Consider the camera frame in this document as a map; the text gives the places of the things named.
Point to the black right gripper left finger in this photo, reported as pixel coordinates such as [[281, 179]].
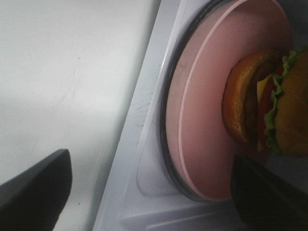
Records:
[[34, 199]]

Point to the white microwave oven body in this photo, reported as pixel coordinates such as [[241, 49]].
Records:
[[140, 194]]

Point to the pink round plate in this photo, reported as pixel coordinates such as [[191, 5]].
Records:
[[197, 148]]

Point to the burger with lettuce and cheese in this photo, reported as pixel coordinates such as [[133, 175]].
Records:
[[265, 102]]

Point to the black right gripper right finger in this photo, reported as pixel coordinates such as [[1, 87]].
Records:
[[264, 201]]

